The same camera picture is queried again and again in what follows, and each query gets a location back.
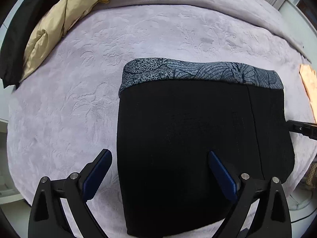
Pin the peach folded cloth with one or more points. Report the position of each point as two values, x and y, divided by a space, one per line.
309 79

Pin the beige puffer jacket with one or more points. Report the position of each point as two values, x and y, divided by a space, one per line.
50 29

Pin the black jacket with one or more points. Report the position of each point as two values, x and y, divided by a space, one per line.
18 33

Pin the black pants with patterned waistband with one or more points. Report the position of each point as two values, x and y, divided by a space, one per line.
172 116

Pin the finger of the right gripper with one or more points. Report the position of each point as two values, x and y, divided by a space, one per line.
306 129

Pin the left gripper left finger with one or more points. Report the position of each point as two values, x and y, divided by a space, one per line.
48 219

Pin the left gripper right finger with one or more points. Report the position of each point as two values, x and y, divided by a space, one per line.
259 206

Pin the lavender embossed blanket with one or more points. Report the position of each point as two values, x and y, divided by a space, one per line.
66 112

